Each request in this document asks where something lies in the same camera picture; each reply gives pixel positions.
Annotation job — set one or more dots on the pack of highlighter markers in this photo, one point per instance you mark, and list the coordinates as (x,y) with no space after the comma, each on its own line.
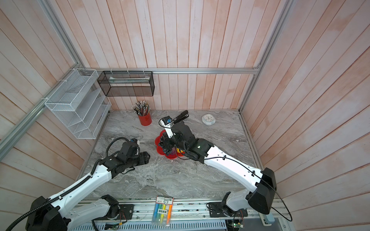
(162,211)

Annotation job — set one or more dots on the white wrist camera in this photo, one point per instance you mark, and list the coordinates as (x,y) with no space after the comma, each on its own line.
(167,123)

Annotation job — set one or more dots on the red metal pencil bucket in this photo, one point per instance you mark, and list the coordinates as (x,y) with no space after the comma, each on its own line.
(145,120)

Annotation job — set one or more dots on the black wire mesh basket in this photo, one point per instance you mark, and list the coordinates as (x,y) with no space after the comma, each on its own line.
(127,83)

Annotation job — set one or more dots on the black stapler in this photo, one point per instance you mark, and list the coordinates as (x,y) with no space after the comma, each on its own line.
(181,117)

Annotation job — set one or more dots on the red flower-shaped fruit bowl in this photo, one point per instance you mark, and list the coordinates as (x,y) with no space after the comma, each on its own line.
(164,152)

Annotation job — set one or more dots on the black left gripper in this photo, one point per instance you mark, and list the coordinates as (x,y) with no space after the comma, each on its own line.
(143,158)

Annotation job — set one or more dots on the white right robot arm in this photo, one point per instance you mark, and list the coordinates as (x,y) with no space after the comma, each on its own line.
(260,185)

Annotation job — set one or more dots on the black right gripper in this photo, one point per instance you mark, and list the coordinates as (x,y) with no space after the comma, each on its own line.
(168,145)

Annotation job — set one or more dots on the white wire mesh shelf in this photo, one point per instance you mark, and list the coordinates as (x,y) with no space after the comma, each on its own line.
(80,106)

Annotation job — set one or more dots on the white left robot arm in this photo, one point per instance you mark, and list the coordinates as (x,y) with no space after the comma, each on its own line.
(59,212)

